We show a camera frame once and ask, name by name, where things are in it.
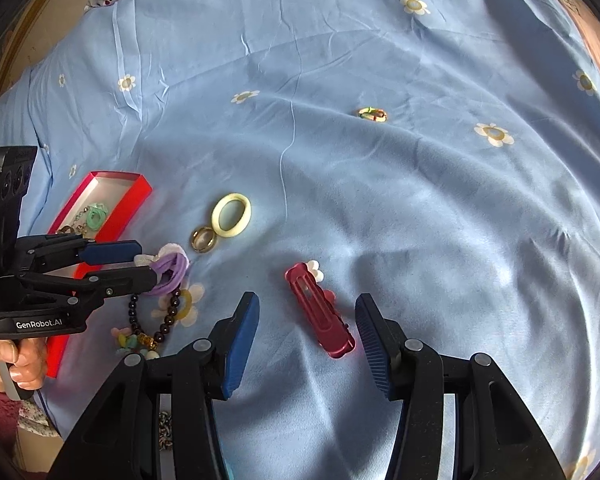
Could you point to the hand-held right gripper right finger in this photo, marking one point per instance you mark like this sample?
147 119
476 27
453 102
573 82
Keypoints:
372 345

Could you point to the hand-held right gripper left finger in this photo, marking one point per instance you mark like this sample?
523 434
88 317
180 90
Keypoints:
240 345

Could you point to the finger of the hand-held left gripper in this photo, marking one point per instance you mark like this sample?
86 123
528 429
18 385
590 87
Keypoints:
110 252
130 282

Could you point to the red hair clip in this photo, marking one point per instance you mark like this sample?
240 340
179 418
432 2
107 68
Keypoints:
320 317

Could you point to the red jewelry box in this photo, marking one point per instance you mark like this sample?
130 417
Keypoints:
107 189

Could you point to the person's left hand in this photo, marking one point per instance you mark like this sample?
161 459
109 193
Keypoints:
30 367

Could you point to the white fabric hair flower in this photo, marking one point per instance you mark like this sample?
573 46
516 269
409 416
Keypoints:
172 248

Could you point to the brown bangle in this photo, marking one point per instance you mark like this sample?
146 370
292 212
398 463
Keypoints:
194 245

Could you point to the pale yellow bangle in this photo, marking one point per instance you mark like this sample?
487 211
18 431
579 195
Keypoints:
215 220

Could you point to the blue floral bed sheet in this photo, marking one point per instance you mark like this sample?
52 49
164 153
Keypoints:
380 210

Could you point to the floral patterned cloth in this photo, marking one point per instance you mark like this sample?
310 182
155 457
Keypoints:
37 420

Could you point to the wooden headboard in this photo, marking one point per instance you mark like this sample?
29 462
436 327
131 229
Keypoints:
35 25

